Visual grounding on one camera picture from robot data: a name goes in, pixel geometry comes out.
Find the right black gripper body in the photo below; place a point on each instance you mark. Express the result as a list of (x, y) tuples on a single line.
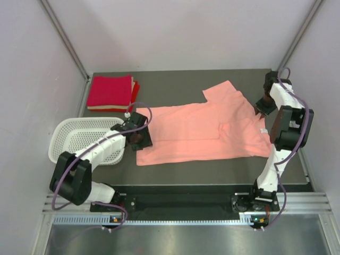
[(266, 105)]

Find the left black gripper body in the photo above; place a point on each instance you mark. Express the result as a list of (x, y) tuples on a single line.
[(143, 139)]

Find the salmon pink t-shirt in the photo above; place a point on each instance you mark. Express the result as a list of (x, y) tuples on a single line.
[(224, 127)]

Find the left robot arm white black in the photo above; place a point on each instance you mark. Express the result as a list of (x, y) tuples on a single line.
[(72, 176)]

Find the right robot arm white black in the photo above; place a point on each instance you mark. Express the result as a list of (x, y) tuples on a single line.
[(288, 134)]

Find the folded red t-shirt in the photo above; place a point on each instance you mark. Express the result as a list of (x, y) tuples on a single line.
[(112, 98)]

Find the folded magenta t-shirt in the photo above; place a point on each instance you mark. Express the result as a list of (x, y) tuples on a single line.
[(110, 90)]

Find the white perforated plastic basket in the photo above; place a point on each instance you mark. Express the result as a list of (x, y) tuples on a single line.
[(74, 134)]

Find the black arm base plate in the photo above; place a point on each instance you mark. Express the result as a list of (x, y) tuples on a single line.
[(247, 204)]

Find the right aluminium frame post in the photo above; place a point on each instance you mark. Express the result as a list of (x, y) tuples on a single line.
[(307, 21)]

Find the aluminium frame post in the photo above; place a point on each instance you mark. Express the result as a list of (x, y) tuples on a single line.
[(46, 6), (307, 21)]

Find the grey slotted cable duct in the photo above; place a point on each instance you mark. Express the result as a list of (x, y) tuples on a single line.
[(92, 219)]

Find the left aluminium frame post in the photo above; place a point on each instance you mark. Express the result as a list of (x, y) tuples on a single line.
[(46, 6)]

